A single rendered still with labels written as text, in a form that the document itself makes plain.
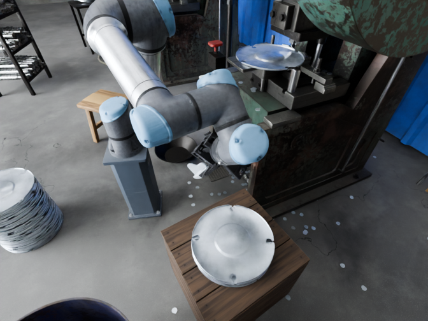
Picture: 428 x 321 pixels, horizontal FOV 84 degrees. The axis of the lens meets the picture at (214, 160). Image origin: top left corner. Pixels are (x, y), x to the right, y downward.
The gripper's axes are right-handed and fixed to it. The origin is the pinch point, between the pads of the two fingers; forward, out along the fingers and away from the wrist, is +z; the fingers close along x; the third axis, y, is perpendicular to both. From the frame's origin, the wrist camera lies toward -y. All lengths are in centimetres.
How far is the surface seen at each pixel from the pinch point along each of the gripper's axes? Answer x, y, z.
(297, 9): -64, 5, -4
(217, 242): 20.8, -20.1, 4.2
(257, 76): -48, -1, 18
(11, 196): 56, 53, 55
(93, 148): 20, 52, 121
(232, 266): 24.0, -26.0, -1.9
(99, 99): -10, 67, 105
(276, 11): -64, 10, 3
